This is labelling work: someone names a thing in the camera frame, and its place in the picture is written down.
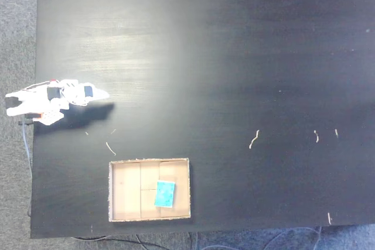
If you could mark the shallow cardboard box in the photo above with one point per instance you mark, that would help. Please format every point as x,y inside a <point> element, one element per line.
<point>129,191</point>

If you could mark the curved cardboard scrap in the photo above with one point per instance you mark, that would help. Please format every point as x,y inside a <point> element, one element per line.
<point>254,140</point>

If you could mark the short cardboard scrap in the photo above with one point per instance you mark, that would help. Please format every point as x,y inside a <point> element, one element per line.
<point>329,218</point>
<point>336,133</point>
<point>317,136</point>

